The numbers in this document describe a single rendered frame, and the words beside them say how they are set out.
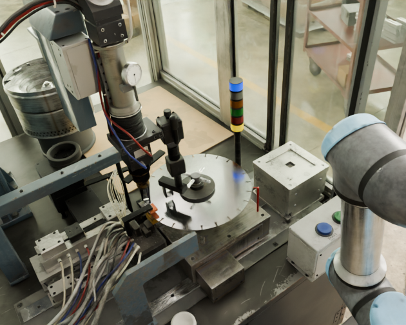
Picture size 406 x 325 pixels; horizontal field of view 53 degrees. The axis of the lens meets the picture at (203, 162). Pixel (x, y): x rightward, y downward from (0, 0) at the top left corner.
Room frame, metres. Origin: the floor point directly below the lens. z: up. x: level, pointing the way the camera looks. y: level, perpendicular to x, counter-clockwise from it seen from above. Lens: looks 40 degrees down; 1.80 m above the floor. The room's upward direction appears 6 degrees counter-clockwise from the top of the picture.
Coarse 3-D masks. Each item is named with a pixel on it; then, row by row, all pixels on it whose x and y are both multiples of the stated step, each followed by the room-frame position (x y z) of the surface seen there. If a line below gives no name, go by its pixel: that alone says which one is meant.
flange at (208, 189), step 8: (200, 176) 0.93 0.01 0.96; (208, 176) 0.93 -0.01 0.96; (192, 184) 0.88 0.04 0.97; (200, 184) 0.88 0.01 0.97; (208, 184) 0.89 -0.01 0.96; (192, 192) 0.86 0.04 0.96; (200, 192) 0.86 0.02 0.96; (208, 192) 0.86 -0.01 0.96; (192, 200) 0.84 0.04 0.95; (200, 200) 0.84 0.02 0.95
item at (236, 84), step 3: (231, 78) 1.17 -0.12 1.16; (234, 78) 1.17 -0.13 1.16; (237, 78) 1.16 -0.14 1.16; (240, 78) 1.16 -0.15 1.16; (231, 81) 1.15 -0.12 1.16; (234, 81) 1.15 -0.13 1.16; (237, 81) 1.14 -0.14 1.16; (240, 81) 1.14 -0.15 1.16; (231, 84) 1.14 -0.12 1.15; (234, 84) 1.13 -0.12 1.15; (237, 84) 1.13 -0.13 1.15; (240, 84) 1.13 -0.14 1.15; (231, 87) 1.14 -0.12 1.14; (234, 87) 1.13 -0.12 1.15; (237, 87) 1.13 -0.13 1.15; (240, 87) 1.13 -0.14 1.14; (231, 90) 1.14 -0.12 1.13; (234, 90) 1.13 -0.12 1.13; (237, 90) 1.13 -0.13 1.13; (240, 90) 1.13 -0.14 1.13
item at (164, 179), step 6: (162, 180) 0.86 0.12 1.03; (168, 180) 0.86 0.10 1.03; (174, 180) 0.83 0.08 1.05; (180, 180) 0.82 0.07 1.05; (162, 186) 0.85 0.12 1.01; (168, 186) 0.84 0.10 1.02; (174, 186) 0.83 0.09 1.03; (180, 186) 0.82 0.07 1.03; (186, 186) 0.83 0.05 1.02; (180, 192) 0.81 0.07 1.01
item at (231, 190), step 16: (192, 160) 1.03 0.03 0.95; (208, 160) 1.02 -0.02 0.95; (224, 160) 1.01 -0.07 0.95; (160, 176) 0.96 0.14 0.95; (224, 176) 0.93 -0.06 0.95; (240, 176) 0.93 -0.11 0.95; (144, 192) 0.90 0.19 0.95; (160, 192) 0.89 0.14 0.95; (176, 192) 0.88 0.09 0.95; (224, 192) 0.86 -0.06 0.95; (240, 192) 0.85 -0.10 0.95; (160, 208) 0.82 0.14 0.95; (176, 208) 0.82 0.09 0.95; (192, 208) 0.81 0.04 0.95; (208, 208) 0.80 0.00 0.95; (224, 208) 0.80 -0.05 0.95; (240, 208) 0.79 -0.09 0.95; (176, 224) 0.75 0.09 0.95; (192, 224) 0.75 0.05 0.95; (208, 224) 0.74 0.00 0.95
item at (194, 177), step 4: (200, 168) 0.92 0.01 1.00; (204, 168) 0.93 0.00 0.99; (196, 172) 0.90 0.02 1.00; (200, 172) 0.91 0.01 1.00; (188, 176) 0.90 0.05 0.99; (192, 176) 0.89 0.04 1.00; (196, 176) 0.89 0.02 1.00; (192, 180) 0.88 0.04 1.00; (196, 180) 0.88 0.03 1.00; (200, 180) 0.88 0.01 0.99; (204, 180) 0.87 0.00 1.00; (208, 180) 0.87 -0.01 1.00; (188, 184) 0.86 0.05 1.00; (196, 184) 0.88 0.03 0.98
